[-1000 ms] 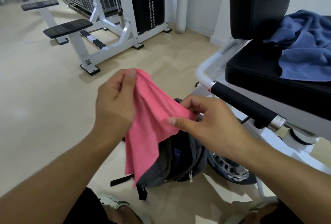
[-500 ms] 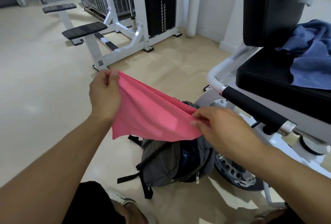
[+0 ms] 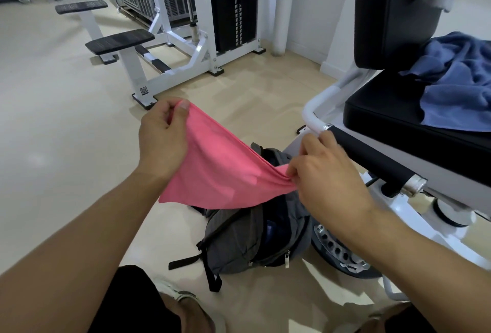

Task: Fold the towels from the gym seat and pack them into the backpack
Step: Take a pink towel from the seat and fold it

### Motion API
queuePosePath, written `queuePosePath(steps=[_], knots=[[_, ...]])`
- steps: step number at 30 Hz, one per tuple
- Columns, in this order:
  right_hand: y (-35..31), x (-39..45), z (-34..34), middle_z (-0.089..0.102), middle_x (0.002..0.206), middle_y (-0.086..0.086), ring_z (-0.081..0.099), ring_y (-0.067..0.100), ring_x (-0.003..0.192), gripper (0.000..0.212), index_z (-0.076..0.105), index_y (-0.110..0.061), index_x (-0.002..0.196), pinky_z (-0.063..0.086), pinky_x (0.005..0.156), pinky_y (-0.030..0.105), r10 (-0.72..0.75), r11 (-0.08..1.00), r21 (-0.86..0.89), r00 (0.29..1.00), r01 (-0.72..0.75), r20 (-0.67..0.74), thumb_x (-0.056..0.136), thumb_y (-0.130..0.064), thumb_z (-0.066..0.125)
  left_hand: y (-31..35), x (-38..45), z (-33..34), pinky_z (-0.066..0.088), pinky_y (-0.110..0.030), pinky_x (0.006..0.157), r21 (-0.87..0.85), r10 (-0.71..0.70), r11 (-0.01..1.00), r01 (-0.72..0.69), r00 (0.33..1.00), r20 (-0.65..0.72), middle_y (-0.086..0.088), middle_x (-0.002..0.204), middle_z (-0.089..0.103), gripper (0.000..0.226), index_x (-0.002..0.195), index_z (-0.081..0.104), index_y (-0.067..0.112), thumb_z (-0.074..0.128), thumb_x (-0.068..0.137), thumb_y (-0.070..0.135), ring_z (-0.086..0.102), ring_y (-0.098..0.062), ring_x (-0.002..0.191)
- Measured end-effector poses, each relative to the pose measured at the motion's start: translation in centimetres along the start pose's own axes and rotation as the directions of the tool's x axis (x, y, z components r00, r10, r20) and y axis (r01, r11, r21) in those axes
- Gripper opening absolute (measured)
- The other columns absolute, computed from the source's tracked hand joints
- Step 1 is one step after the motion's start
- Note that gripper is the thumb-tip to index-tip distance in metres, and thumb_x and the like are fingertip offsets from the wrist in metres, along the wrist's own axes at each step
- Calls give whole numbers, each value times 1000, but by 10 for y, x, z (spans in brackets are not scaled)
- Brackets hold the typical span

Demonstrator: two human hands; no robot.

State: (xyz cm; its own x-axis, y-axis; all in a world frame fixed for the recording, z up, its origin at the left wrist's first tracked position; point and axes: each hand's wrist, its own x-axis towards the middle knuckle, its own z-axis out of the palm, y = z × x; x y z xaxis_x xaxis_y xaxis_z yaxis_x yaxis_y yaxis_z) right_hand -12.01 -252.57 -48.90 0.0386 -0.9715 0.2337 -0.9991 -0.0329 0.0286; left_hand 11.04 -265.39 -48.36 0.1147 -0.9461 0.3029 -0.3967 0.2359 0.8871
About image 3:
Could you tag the person's right hand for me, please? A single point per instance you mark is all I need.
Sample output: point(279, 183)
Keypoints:
point(333, 183)

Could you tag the person's left hand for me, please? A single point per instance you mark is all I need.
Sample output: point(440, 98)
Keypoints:
point(163, 140)

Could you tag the pink towel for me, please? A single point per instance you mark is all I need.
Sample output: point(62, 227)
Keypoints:
point(218, 167)

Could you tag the blue towel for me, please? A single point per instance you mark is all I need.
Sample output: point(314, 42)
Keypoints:
point(460, 87)
point(273, 229)

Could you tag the grey backpack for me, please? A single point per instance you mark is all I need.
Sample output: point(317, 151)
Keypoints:
point(234, 236)

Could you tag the person's left forearm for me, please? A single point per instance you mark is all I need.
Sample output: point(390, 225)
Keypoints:
point(76, 260)

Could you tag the person's right forearm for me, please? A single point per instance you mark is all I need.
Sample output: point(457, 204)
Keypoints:
point(429, 267)

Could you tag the person's white left shoe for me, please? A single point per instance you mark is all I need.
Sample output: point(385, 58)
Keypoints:
point(180, 296)

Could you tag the person's black shorts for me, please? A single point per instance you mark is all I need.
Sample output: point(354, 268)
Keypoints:
point(130, 302)

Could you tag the black seat pad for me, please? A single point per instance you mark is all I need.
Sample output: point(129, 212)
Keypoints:
point(383, 110)

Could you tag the black bench pad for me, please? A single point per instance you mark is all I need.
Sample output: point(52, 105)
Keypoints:
point(80, 6)
point(119, 41)

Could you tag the white lever with black grip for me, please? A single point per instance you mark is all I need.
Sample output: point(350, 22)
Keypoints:
point(391, 292)

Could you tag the black weight stack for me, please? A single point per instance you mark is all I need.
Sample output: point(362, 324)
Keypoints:
point(234, 10)

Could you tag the black backrest pad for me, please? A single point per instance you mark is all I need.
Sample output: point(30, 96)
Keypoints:
point(387, 18)

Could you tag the white vertical pipe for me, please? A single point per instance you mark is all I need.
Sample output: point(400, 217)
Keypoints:
point(284, 6)

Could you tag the white weight machine frame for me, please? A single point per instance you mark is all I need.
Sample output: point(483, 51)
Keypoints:
point(197, 50)

